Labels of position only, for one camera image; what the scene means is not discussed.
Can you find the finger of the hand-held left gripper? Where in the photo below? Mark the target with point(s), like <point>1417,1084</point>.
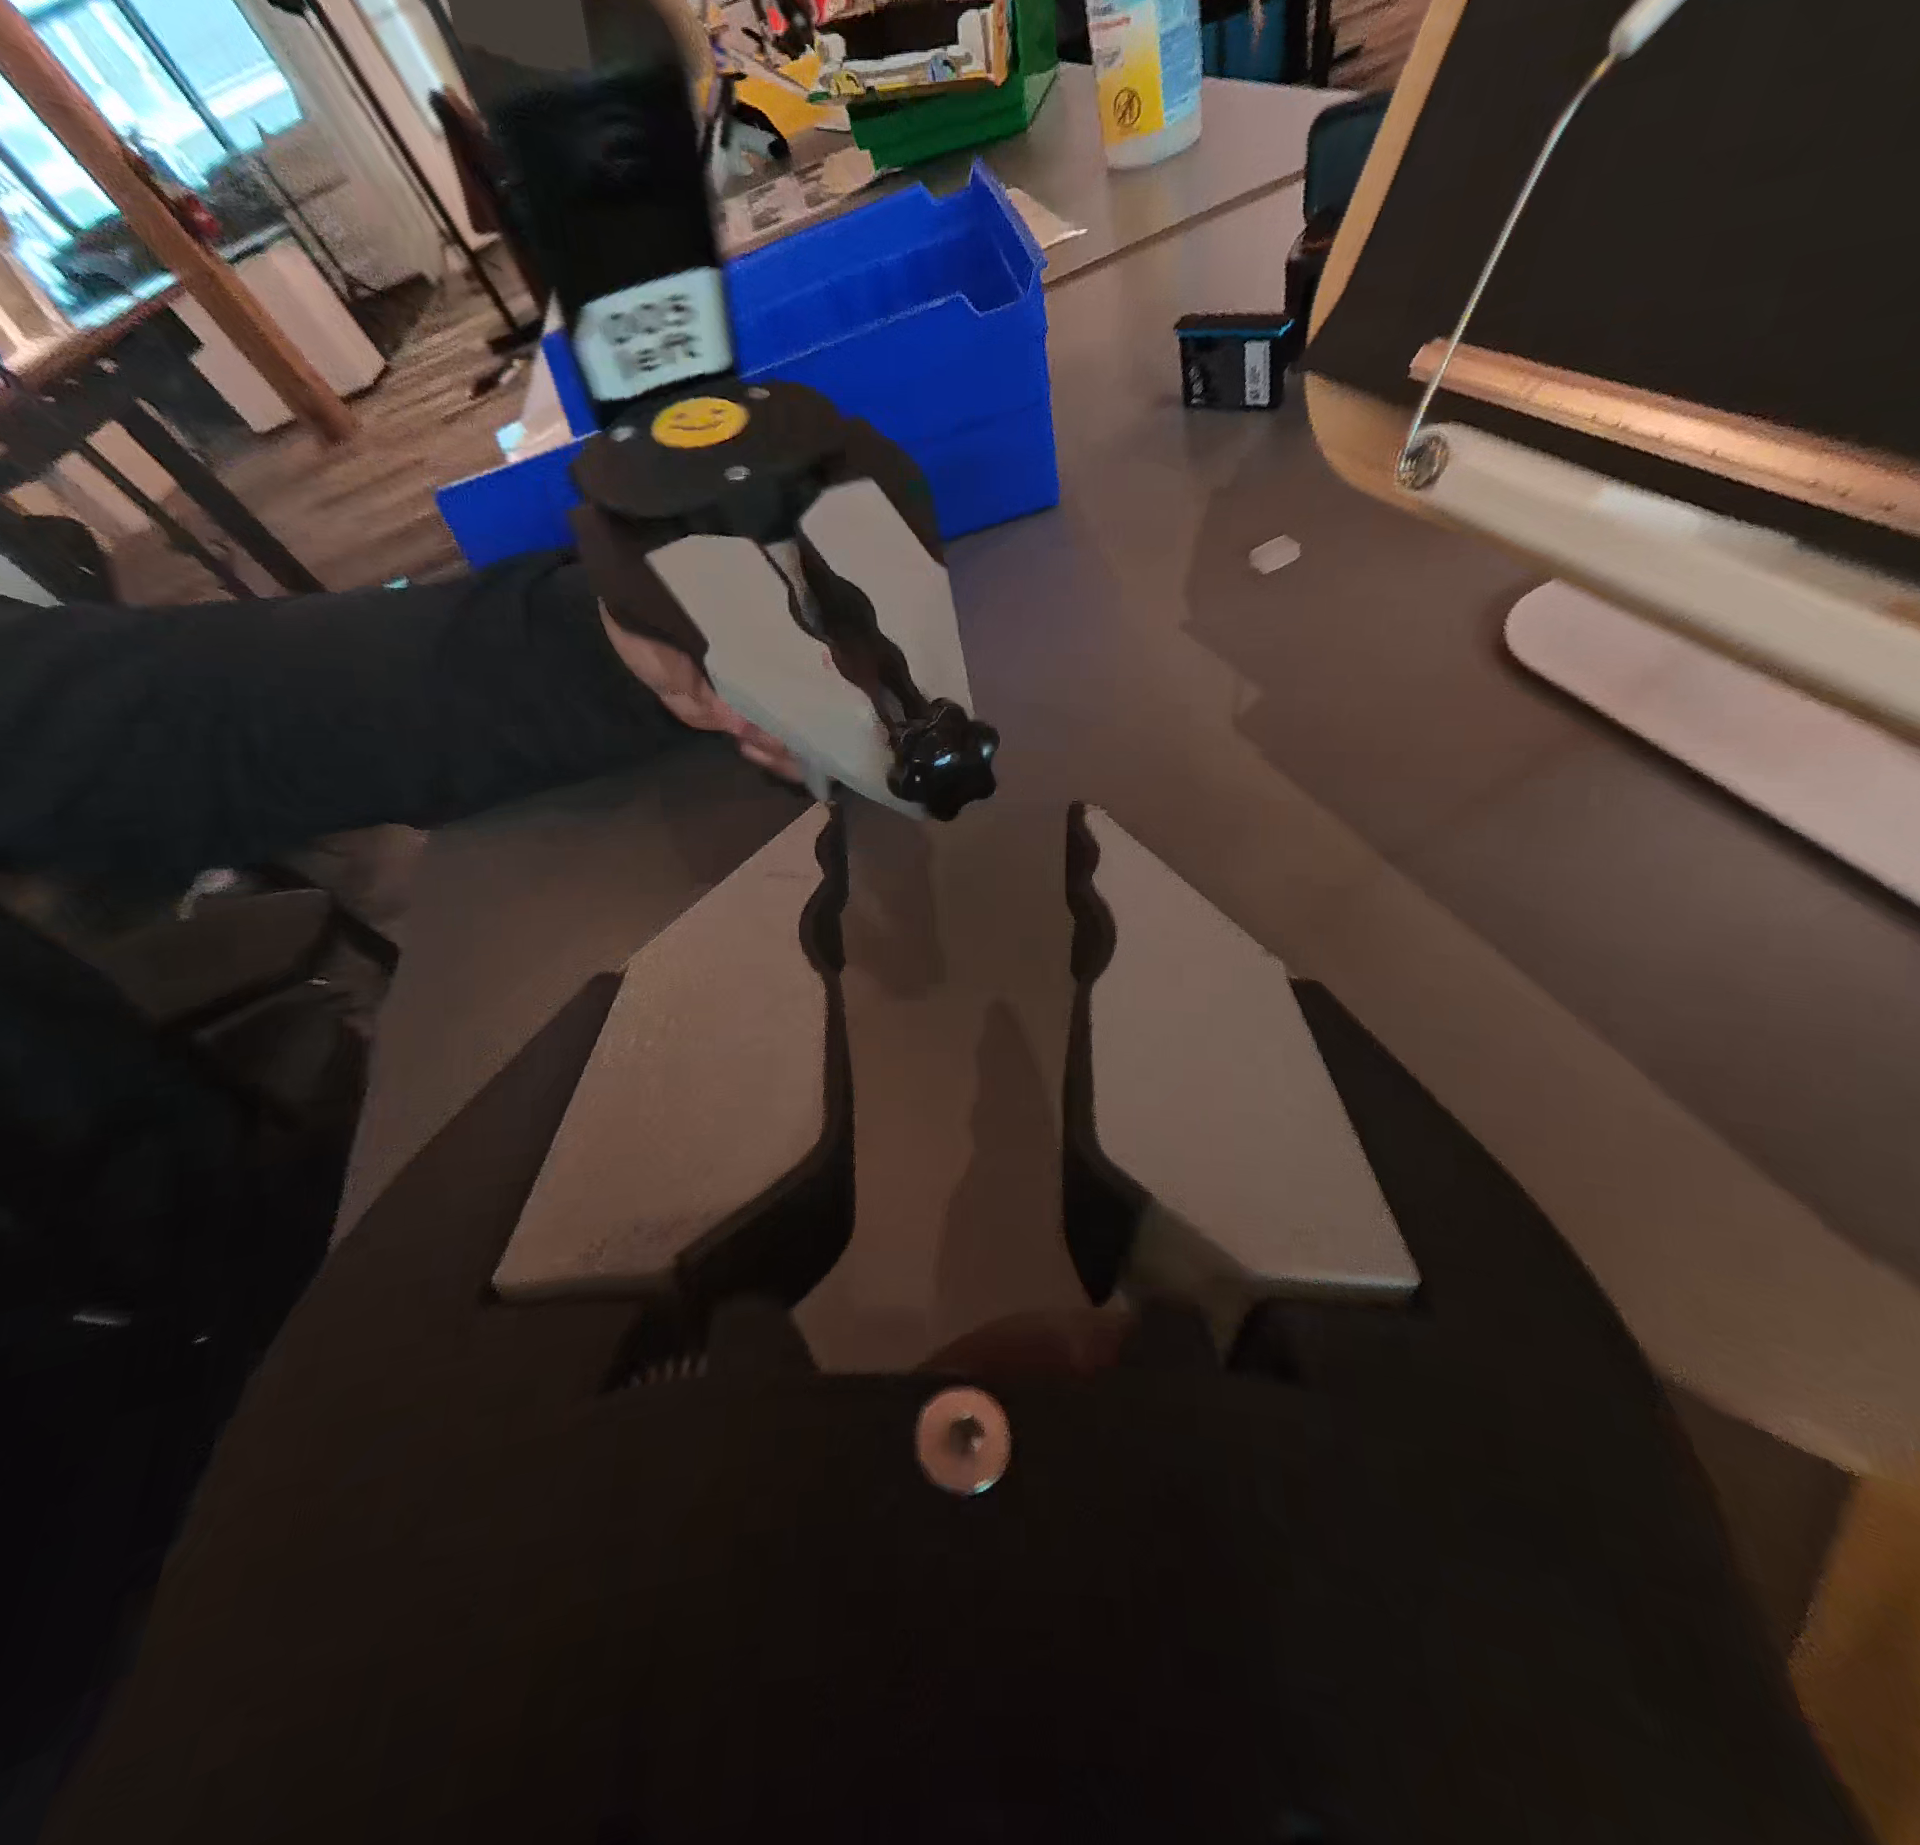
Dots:
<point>901,586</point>
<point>750,660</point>

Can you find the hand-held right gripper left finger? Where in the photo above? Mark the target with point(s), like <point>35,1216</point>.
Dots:
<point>690,1125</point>

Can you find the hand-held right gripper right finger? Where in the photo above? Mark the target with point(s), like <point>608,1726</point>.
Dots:
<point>1231,1125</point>

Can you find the black star knob bolt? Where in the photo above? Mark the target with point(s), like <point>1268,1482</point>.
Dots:
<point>942,761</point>

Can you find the blue plastic bin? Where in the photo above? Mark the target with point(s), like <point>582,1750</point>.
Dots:
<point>901,375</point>

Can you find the yellow plastic bin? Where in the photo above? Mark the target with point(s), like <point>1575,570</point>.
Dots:
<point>1867,1650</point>

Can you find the person's left forearm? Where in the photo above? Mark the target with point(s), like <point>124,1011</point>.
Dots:
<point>301,705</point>

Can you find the person's left hand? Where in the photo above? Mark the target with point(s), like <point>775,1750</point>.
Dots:
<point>676,691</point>

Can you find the person's right hand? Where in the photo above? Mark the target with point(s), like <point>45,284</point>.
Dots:
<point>1051,1343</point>

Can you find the green plastic bin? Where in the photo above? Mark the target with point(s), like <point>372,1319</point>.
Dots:
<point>960,113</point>

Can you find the white paper scrap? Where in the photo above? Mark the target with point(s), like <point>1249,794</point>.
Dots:
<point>1274,553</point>

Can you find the small black box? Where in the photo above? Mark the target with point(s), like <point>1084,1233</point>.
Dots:
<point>1233,364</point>

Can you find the white disinfecting wipes canister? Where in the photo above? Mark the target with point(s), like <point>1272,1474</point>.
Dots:
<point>1148,61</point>

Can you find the black display board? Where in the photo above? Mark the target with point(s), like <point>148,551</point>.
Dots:
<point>1726,195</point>

